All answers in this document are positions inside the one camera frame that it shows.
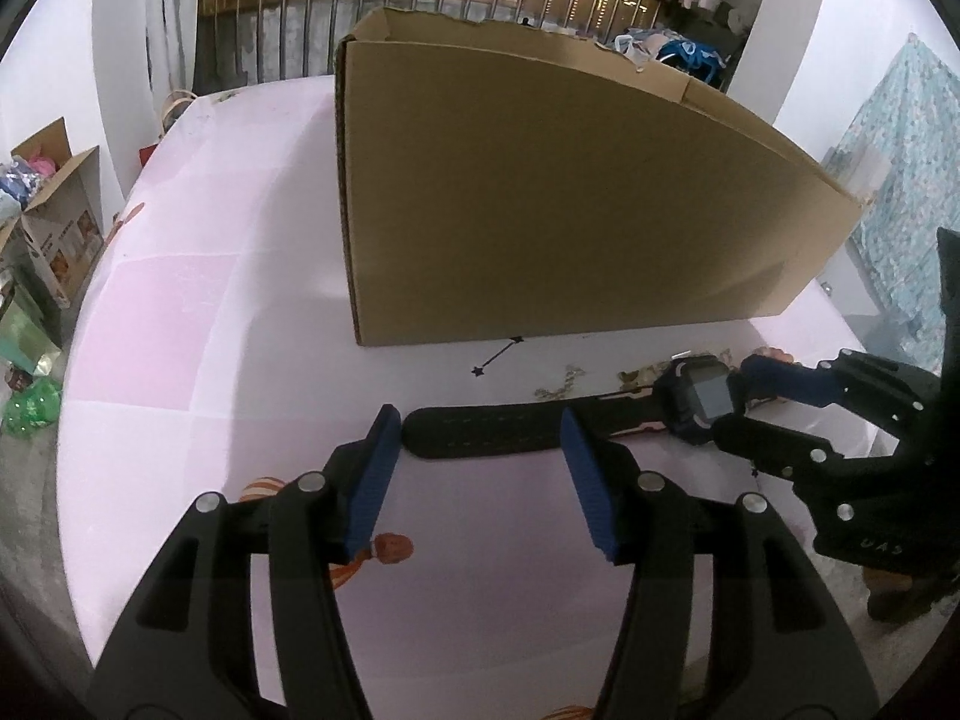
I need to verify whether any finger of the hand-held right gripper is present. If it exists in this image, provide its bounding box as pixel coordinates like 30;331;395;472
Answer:
709;414;901;520
741;349;927;436

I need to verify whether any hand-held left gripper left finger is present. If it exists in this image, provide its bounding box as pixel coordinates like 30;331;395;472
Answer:
86;403;402;720

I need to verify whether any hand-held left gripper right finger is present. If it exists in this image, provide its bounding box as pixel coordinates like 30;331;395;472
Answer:
559;406;878;720

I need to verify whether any black smart watch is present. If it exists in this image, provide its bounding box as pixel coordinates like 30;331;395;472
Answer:
403;355;751;460

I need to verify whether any large cardboard box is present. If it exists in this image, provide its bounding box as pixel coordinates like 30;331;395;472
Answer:
332;6;875;347

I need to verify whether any blue printed hanging cloth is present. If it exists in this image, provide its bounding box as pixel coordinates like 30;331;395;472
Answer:
821;34;960;376

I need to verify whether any blue and white cloth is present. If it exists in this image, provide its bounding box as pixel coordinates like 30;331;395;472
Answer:
611;26;732;87

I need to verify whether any green waste bin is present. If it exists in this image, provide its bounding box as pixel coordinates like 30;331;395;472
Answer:
4;379;65;437

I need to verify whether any green foil bag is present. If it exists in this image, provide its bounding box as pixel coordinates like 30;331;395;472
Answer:
0;281;65;376

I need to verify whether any small printed cardboard box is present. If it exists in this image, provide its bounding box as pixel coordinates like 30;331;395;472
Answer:
11;118;106;308

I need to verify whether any metal balcony railing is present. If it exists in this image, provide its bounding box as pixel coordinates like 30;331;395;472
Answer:
199;0;668;83

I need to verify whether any pile of colourful packets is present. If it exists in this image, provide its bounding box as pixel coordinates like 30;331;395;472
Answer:
0;152;61;211

